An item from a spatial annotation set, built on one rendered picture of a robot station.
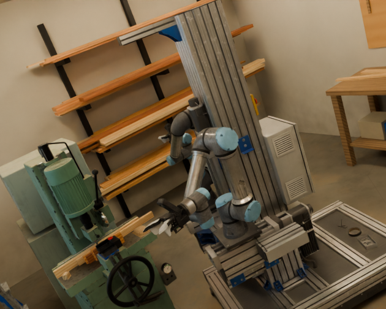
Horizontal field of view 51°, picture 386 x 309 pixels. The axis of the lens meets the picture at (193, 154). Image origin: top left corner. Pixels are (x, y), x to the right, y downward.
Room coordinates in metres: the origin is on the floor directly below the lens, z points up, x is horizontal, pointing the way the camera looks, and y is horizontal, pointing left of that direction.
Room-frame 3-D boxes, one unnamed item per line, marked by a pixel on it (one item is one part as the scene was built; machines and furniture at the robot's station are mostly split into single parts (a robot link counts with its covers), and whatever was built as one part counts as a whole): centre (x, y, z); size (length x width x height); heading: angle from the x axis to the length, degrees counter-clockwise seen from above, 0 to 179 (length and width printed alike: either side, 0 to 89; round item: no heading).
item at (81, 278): (2.16, 0.68, 0.87); 0.61 x 0.30 x 0.06; 120
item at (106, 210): (2.49, 0.69, 1.02); 0.09 x 0.07 x 0.12; 120
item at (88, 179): (2.51, 0.71, 1.22); 0.09 x 0.08 x 0.15; 30
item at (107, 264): (2.09, 0.63, 0.91); 0.15 x 0.14 x 0.09; 120
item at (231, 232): (2.04, -0.08, 0.87); 0.15 x 0.15 x 0.10
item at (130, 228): (2.31, 0.63, 0.92); 0.55 x 0.02 x 0.04; 120
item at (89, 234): (2.27, 0.74, 1.03); 0.14 x 0.07 x 0.09; 30
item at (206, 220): (1.79, 0.06, 1.12); 0.11 x 0.08 x 0.11; 37
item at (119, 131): (4.85, -0.02, 1.20); 2.71 x 0.56 x 2.40; 116
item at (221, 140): (1.94, -0.16, 1.19); 0.15 x 0.12 x 0.55; 37
